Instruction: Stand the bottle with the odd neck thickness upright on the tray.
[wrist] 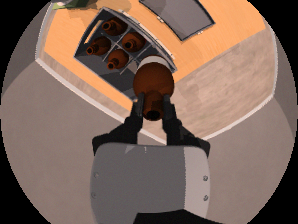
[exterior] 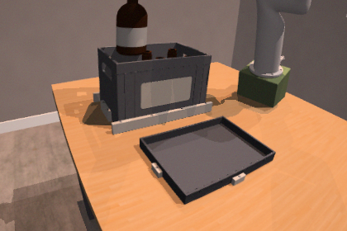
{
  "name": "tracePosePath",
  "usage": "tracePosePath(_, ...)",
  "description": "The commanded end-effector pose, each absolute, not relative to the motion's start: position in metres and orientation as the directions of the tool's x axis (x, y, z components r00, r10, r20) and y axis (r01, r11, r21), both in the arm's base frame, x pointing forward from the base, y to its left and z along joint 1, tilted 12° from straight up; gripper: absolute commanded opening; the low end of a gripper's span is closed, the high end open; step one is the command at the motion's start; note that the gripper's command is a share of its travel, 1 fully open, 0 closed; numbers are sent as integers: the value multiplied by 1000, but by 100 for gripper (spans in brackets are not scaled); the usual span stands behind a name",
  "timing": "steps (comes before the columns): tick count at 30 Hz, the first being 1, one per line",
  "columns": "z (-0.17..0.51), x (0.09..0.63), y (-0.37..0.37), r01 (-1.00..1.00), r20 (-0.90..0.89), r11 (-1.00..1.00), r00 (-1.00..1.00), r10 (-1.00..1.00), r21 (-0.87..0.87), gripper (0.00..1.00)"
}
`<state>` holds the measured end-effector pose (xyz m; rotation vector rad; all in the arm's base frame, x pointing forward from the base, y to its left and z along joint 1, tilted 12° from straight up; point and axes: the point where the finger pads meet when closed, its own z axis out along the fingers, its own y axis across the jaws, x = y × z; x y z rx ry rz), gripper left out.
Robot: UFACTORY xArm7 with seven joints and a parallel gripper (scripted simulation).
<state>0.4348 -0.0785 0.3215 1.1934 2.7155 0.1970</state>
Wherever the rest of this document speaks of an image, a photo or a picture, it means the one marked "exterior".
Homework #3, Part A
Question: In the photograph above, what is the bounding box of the brown glass bottle with white label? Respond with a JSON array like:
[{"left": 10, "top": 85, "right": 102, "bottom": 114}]
[{"left": 116, "top": 0, "right": 148, "bottom": 56}]

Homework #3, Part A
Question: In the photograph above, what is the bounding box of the dark grey crate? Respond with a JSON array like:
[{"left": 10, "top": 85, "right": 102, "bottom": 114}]
[{"left": 97, "top": 42, "right": 212, "bottom": 122}]

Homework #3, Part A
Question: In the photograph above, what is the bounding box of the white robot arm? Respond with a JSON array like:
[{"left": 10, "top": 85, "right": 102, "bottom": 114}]
[{"left": 249, "top": 0, "right": 311, "bottom": 78}]

